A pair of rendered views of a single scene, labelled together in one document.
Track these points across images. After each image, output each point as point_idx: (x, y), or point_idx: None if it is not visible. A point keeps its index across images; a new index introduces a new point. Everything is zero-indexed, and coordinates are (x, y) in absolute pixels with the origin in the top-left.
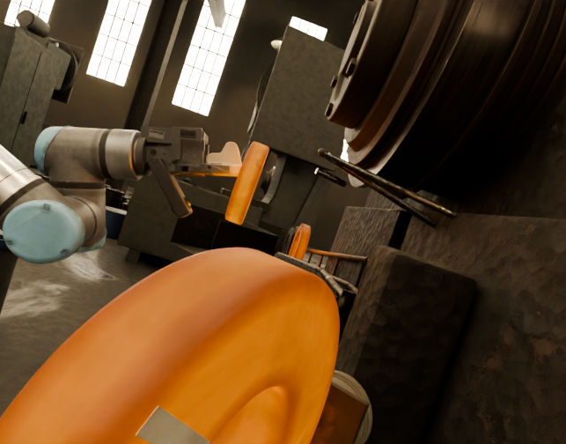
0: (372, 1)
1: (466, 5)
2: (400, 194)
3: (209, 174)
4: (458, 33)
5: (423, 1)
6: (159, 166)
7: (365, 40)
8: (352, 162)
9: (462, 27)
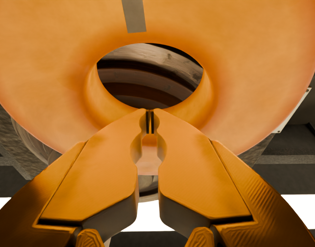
0: (144, 192)
1: (25, 135)
2: None
3: (234, 223)
4: (15, 124)
5: (47, 154)
6: None
7: (53, 161)
8: (131, 72)
9: (13, 125)
